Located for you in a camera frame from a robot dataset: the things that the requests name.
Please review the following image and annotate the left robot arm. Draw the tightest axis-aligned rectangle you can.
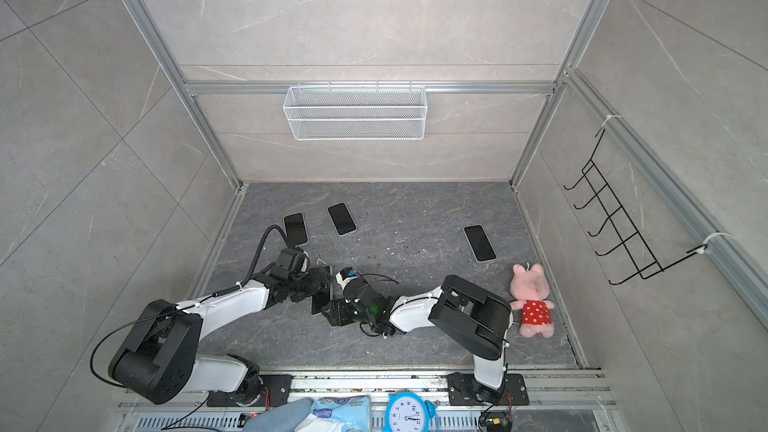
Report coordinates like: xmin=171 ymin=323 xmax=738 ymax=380
xmin=108 ymin=248 xmax=332 ymax=406

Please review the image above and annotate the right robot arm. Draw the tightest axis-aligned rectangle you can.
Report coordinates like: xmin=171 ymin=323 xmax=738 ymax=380
xmin=312 ymin=268 xmax=512 ymax=392

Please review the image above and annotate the black phone far left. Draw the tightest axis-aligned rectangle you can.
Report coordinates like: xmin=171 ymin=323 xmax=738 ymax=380
xmin=283 ymin=213 xmax=308 ymax=247

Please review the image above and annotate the black phone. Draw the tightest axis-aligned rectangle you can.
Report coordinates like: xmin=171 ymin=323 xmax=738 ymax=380
xmin=328 ymin=203 xmax=357 ymax=236
xmin=464 ymin=225 xmax=496 ymax=262
xmin=283 ymin=213 xmax=308 ymax=247

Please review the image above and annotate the black phone centre left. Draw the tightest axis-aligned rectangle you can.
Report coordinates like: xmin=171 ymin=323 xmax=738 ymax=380
xmin=328 ymin=203 xmax=357 ymax=236

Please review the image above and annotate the black phone right side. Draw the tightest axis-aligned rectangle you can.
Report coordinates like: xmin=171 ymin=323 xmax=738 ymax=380
xmin=464 ymin=225 xmax=496 ymax=262

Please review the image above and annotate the blue wet wipes pack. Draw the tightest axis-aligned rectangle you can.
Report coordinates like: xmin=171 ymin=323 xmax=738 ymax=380
xmin=295 ymin=396 xmax=372 ymax=432

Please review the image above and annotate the blue alarm clock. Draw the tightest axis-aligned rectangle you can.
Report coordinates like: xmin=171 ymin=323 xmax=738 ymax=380
xmin=382 ymin=392 xmax=437 ymax=432

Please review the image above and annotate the grey-blue cloth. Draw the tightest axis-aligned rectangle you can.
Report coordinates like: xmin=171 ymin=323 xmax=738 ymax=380
xmin=242 ymin=398 xmax=313 ymax=432

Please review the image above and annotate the pink pig plush toy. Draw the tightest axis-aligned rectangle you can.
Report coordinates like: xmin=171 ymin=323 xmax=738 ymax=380
xmin=510 ymin=263 xmax=555 ymax=338

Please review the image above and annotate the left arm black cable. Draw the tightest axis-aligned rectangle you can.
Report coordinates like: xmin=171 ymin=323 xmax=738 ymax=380
xmin=239 ymin=224 xmax=289 ymax=289

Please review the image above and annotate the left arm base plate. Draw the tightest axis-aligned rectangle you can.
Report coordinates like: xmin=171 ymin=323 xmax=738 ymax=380
xmin=206 ymin=374 xmax=293 ymax=408

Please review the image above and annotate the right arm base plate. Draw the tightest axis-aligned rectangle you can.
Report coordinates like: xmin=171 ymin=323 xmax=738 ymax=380
xmin=446 ymin=372 xmax=530 ymax=406

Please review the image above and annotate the white wire mesh basket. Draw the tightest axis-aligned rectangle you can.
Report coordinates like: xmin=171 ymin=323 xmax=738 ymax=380
xmin=283 ymin=85 xmax=428 ymax=141

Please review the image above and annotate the aluminium rail front frame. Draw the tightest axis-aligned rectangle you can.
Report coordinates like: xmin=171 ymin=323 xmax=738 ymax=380
xmin=106 ymin=369 xmax=627 ymax=431

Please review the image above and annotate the black wire hook rack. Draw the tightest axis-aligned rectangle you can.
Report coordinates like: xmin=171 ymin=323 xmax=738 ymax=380
xmin=563 ymin=128 xmax=709 ymax=287

